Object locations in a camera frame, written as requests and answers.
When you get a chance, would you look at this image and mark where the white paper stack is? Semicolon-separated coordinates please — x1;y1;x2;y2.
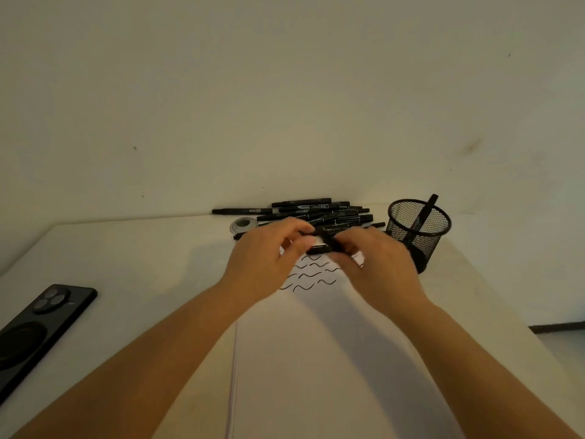
228;244;463;439

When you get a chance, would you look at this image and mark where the black marker with cap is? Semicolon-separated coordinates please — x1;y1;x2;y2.
409;194;440;234

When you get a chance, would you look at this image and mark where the person's left hand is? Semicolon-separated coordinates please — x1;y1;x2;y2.
218;218;317;294

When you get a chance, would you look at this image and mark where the black smartphone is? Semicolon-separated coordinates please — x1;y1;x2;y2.
0;284;98;405

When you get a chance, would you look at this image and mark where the person's right hand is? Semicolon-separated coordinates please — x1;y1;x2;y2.
327;226;433;323

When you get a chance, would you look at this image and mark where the person's right forearm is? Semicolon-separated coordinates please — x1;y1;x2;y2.
391;299;582;439

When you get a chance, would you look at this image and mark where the person's left forearm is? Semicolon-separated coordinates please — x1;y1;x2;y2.
9;281;277;439

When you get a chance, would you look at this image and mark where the pile of black markers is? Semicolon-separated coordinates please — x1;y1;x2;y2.
211;198;387;241

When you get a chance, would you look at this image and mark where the silver round desk grommet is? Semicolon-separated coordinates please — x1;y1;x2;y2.
229;217;260;236

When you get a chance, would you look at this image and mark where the black mesh pen holder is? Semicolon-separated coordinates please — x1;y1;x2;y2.
386;198;452;275

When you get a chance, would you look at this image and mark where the black marker pen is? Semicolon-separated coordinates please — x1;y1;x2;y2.
314;227;350;256

